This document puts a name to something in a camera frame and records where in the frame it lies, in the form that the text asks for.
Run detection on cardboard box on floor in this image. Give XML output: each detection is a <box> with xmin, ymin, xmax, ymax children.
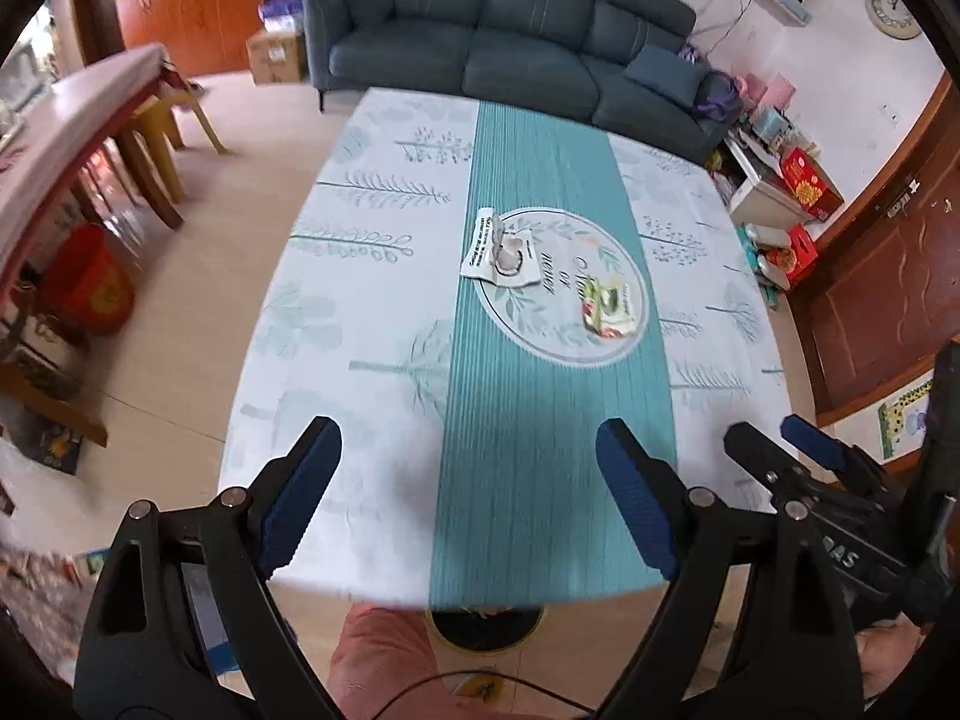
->
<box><xmin>245</xmin><ymin>29</ymin><xmax>308</xmax><ymax>86</ymax></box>

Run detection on dark teal sofa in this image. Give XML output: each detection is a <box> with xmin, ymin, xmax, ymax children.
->
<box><xmin>302</xmin><ymin>0</ymin><xmax>742</xmax><ymax>164</ymax></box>

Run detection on blue plastic stool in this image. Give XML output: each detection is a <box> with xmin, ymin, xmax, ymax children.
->
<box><xmin>182</xmin><ymin>564</ymin><xmax>239</xmax><ymax>676</ymax></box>

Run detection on small red gift bag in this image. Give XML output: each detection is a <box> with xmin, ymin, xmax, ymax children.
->
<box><xmin>775</xmin><ymin>224</ymin><xmax>818</xmax><ymax>286</ymax></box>

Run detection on person right hand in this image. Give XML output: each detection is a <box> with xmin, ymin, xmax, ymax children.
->
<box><xmin>856</xmin><ymin>614</ymin><xmax>924</xmax><ymax>700</ymax></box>

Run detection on wall clock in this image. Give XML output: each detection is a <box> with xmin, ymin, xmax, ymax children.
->
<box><xmin>866</xmin><ymin>0</ymin><xmax>923</xmax><ymax>41</ymax></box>

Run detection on pink trousers legs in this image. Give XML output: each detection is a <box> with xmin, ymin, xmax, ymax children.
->
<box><xmin>325</xmin><ymin>601</ymin><xmax>602</xmax><ymax>720</ymax></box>

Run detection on wooden cabinet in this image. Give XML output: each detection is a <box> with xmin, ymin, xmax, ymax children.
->
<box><xmin>70</xmin><ymin>0</ymin><xmax>292</xmax><ymax>80</ymax></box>

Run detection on leaf pattern tablecloth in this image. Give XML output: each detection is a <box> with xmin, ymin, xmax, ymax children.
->
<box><xmin>220</xmin><ymin>89</ymin><xmax>789</xmax><ymax>608</ymax></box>

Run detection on green small snack packet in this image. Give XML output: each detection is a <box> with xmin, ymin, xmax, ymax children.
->
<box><xmin>578</xmin><ymin>277</ymin><xmax>640</xmax><ymax>338</ymax></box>

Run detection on red gift box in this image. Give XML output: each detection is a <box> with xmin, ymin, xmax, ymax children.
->
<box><xmin>779</xmin><ymin>148</ymin><xmax>844</xmax><ymax>223</ymax></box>

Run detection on long wooden side table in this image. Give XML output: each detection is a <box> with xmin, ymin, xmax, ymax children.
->
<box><xmin>2</xmin><ymin>44</ymin><xmax>185</xmax><ymax>302</ymax></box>

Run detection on teal exercise stepper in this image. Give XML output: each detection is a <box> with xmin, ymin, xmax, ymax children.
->
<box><xmin>737</xmin><ymin>223</ymin><xmax>793</xmax><ymax>307</ymax></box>

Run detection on brown wooden door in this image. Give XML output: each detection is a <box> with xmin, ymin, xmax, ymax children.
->
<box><xmin>789</xmin><ymin>78</ymin><xmax>958</xmax><ymax>424</ymax></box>

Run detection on yellow rim trash bin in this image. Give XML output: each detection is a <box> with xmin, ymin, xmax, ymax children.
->
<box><xmin>427</xmin><ymin>606</ymin><xmax>545</xmax><ymax>655</ymax></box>

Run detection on white low cabinet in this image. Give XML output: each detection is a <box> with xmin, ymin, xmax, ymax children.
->
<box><xmin>718</xmin><ymin>128</ymin><xmax>807</xmax><ymax>231</ymax></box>

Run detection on white foil wrapper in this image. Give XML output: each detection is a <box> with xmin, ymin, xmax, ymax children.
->
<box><xmin>459</xmin><ymin>208</ymin><xmax>542</xmax><ymax>289</ymax></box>

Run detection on red bucket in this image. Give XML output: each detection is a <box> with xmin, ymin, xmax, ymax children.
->
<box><xmin>37</xmin><ymin>223</ymin><xmax>135</xmax><ymax>337</ymax></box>

